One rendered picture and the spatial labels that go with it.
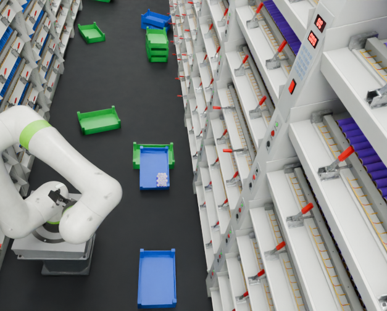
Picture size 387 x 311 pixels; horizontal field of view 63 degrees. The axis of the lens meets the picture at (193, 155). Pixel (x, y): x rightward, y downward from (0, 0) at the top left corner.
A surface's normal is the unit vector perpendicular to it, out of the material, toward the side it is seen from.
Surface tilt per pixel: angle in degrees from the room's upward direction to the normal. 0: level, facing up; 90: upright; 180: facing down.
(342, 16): 90
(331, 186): 17
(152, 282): 0
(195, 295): 0
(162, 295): 0
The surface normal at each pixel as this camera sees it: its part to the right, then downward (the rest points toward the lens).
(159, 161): 0.16, -0.39
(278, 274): -0.17, -0.65
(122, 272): 0.13, -0.68
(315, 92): 0.11, 0.74
